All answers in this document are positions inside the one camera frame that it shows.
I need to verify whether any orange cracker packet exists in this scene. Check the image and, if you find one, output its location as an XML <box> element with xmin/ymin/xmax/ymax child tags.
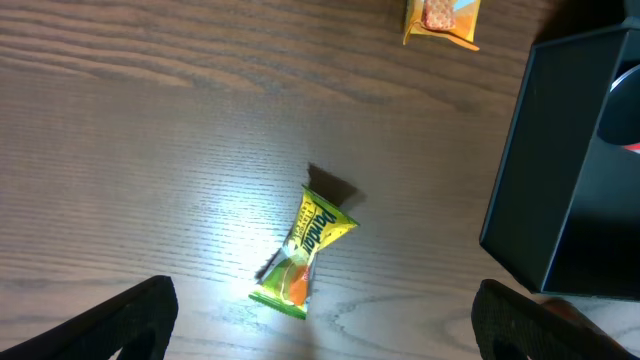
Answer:
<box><xmin>403</xmin><ymin>0</ymin><xmax>481</xmax><ymax>51</ymax></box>

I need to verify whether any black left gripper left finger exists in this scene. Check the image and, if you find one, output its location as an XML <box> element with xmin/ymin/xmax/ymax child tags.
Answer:
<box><xmin>1</xmin><ymin>275</ymin><xmax>179</xmax><ymax>360</ymax></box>

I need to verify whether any red Pringles can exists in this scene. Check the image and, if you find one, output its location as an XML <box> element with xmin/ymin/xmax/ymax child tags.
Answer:
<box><xmin>598</xmin><ymin>65</ymin><xmax>639</xmax><ymax>154</ymax></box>

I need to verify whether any green pandan snack packet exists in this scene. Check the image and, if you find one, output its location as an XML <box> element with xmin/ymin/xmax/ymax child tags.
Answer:
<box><xmin>248</xmin><ymin>186</ymin><xmax>359</xmax><ymax>320</ymax></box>

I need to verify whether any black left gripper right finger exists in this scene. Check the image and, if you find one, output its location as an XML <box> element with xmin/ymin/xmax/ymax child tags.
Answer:
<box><xmin>471</xmin><ymin>279</ymin><xmax>637</xmax><ymax>360</ymax></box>

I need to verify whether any black open gift box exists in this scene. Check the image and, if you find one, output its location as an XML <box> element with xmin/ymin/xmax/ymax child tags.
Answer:
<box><xmin>480</xmin><ymin>26</ymin><xmax>639</xmax><ymax>300</ymax></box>

